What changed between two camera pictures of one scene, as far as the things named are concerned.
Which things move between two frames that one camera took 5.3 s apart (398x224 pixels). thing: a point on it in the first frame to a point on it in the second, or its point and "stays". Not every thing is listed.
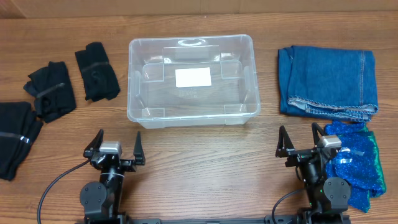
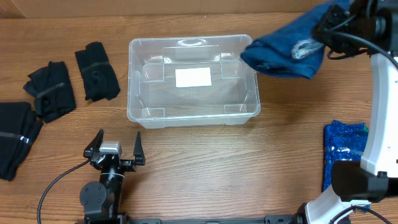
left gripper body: [115, 160] stays
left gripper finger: [95, 144] stays
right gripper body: [299, 156] to [345, 45]
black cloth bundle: [99, 81] stays
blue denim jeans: [328, 81] to [288, 47]
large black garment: [19, 126] stays
